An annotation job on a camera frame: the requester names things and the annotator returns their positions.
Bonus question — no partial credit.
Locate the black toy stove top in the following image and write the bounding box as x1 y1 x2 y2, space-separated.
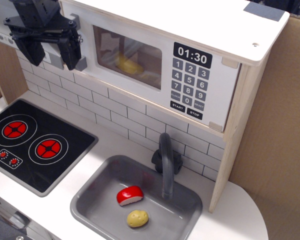
0 99 98 197

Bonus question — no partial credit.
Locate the yellow toy banana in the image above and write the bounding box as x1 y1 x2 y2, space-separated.
115 52 144 75

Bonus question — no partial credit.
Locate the yellow toy potato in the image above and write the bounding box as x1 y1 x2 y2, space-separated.
126 209 149 228

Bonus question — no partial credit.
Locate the red toy cheese wedge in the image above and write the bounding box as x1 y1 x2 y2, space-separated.
116 185 144 206

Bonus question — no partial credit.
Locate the brown cardboard panel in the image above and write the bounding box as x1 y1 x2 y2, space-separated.
230 15 300 240

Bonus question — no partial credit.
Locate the silver oven handle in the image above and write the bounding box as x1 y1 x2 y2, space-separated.
0 200 31 230

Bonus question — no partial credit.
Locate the grey microwave door handle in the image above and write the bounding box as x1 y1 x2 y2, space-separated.
69 13 88 72

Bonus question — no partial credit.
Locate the white toy microwave door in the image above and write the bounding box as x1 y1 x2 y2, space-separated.
61 0 241 132

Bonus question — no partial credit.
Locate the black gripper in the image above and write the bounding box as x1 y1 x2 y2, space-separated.
3 0 82 70

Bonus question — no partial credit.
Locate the grey toy faucet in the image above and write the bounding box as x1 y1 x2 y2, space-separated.
151 132 183 200

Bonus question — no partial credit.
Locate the grey tape patch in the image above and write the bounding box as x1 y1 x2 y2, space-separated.
243 2 285 22

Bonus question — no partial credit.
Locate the grey toy sink basin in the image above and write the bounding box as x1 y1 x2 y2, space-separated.
70 155 203 240

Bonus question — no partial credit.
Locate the white wooden microwave cabinet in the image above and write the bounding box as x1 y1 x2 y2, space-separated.
71 0 289 212

